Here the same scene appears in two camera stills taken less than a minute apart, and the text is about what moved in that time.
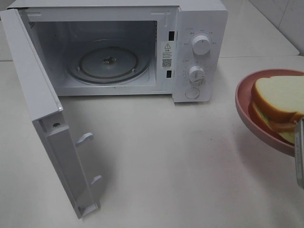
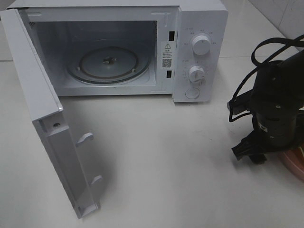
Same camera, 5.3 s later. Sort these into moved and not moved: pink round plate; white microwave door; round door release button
Moved: pink round plate
Not moved: white microwave door; round door release button
